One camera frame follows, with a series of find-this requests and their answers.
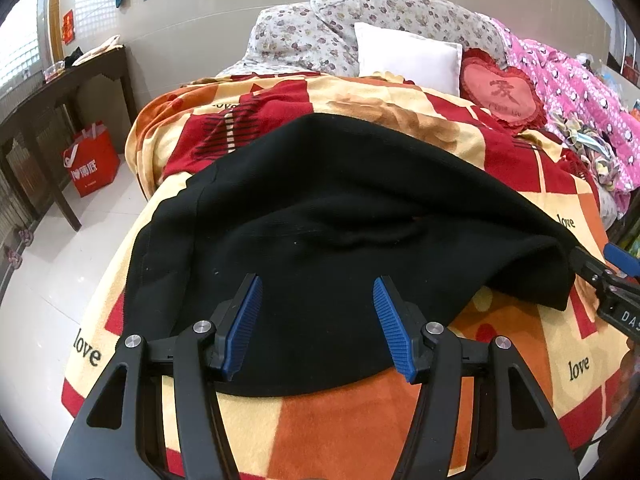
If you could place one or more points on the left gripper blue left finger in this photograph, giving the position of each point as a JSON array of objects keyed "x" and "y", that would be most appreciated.
[{"x": 234, "y": 321}]

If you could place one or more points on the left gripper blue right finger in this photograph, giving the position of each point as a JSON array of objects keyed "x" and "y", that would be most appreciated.
[{"x": 402, "y": 325}]

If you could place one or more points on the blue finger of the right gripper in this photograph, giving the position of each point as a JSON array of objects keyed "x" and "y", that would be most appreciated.
[
  {"x": 588, "y": 267},
  {"x": 627, "y": 263}
]

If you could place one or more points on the black pants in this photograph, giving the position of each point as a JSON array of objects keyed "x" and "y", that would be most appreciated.
[{"x": 319, "y": 209}]

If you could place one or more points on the colourful folded cloth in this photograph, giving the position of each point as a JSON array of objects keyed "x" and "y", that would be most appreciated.
[{"x": 591, "y": 149}]

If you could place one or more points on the pink patterned quilt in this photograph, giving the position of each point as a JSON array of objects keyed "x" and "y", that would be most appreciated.
[{"x": 569, "y": 91}]

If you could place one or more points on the red heart cushion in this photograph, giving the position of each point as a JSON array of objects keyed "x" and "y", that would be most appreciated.
[{"x": 507, "y": 93}]

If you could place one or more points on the red shopping bag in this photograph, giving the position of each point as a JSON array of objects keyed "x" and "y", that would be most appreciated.
[{"x": 91, "y": 160}]

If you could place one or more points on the white pillow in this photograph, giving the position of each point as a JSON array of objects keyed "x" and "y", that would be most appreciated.
[{"x": 429, "y": 63}]

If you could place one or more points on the floral grey quilt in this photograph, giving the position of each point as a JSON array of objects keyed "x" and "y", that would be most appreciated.
[{"x": 319, "y": 35}]

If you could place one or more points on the dark wooden table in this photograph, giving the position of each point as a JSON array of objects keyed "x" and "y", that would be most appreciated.
[{"x": 62, "y": 90}]

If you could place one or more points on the red wall sticker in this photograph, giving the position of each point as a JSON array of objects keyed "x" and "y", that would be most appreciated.
[{"x": 68, "y": 27}]

